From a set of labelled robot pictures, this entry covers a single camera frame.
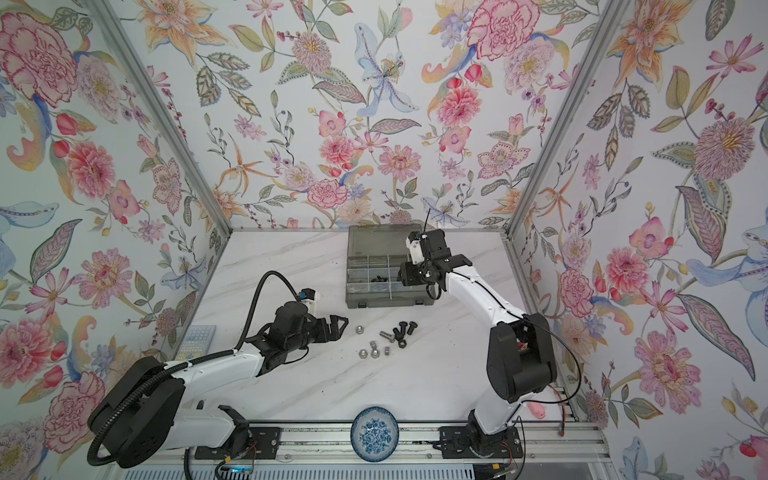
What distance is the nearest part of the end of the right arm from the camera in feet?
2.12

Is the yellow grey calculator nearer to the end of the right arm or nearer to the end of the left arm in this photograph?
the end of the left arm

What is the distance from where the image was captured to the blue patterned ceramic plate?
28.9 inches

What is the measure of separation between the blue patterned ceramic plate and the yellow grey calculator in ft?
1.71

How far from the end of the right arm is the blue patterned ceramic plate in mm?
342

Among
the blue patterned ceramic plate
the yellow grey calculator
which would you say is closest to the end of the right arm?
the blue patterned ceramic plate

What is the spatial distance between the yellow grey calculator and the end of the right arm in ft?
2.09
